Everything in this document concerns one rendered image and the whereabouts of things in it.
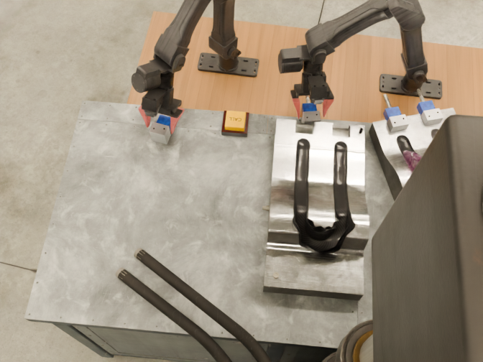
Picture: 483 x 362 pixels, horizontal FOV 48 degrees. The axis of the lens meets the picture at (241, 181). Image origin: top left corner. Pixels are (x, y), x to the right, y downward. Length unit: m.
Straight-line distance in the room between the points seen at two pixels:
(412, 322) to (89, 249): 1.31
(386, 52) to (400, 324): 1.62
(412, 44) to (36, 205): 1.75
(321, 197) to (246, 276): 0.30
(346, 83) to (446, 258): 1.56
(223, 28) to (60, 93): 1.42
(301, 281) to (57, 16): 2.24
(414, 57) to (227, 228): 0.74
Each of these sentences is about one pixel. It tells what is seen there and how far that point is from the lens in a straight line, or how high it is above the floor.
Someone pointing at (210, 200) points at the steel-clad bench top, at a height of 0.80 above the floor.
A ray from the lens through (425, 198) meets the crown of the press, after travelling 0.35.
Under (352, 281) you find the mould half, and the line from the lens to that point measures 1.48.
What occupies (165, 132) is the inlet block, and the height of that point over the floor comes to 0.85.
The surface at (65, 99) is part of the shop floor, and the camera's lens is 2.89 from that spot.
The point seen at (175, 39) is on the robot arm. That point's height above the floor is 1.11.
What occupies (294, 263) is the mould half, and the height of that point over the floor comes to 0.86.
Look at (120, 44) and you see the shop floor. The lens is 3.03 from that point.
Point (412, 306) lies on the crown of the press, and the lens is 0.36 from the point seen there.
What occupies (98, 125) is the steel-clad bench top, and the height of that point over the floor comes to 0.80.
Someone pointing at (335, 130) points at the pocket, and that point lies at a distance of 1.66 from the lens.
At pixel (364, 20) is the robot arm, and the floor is 1.17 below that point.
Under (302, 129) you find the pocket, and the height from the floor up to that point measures 0.86.
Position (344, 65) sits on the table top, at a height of 0.80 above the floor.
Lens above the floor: 2.26
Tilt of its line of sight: 64 degrees down
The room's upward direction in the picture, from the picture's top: straight up
